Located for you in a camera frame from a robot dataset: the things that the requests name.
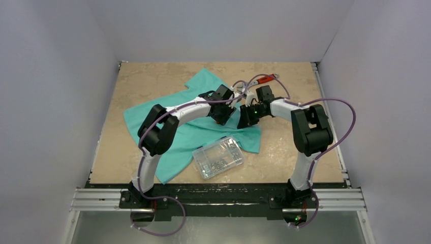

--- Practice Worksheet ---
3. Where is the teal t-shirt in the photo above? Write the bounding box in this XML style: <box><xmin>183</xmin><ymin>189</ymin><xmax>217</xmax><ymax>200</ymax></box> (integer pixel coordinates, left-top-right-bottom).
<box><xmin>124</xmin><ymin>68</ymin><xmax>261</xmax><ymax>184</ymax></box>

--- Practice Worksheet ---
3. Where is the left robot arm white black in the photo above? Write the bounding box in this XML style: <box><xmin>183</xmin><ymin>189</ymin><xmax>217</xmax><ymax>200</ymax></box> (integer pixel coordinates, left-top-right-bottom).
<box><xmin>131</xmin><ymin>85</ymin><xmax>244</xmax><ymax>208</ymax></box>

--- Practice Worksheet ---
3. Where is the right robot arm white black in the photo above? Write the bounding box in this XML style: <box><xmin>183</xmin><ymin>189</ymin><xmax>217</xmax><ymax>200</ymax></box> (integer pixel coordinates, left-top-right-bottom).
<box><xmin>237</xmin><ymin>85</ymin><xmax>333</xmax><ymax>207</ymax></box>

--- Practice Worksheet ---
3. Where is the clear plastic screw box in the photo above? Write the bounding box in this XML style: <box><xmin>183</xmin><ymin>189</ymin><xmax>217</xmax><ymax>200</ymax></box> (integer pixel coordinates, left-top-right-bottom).
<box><xmin>192</xmin><ymin>136</ymin><xmax>245</xmax><ymax>180</ymax></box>

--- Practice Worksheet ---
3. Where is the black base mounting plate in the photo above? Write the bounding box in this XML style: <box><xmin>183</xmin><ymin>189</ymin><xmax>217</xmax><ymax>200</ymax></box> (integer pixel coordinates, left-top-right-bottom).
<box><xmin>119</xmin><ymin>182</ymin><xmax>318</xmax><ymax>224</ymax></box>

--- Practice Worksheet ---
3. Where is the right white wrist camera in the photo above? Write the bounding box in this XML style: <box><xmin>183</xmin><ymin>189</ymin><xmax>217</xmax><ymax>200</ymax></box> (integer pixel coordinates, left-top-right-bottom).
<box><xmin>245</xmin><ymin>90</ymin><xmax>256</xmax><ymax>107</ymax></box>

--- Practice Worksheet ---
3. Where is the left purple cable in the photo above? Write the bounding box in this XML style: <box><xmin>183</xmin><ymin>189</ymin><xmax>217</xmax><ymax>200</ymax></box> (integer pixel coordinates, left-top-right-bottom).
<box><xmin>129</xmin><ymin>80</ymin><xmax>250</xmax><ymax>236</ymax></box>

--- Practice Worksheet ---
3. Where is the adjustable wrench red handle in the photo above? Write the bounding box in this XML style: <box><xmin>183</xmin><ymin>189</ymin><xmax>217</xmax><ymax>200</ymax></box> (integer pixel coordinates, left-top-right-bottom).
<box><xmin>235</xmin><ymin>73</ymin><xmax>279</xmax><ymax>93</ymax></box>

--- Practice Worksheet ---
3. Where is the aluminium frame rail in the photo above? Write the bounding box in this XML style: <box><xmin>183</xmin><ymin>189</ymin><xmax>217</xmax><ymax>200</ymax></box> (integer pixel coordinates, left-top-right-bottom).
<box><xmin>69</xmin><ymin>189</ymin><xmax>366</xmax><ymax>211</ymax></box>

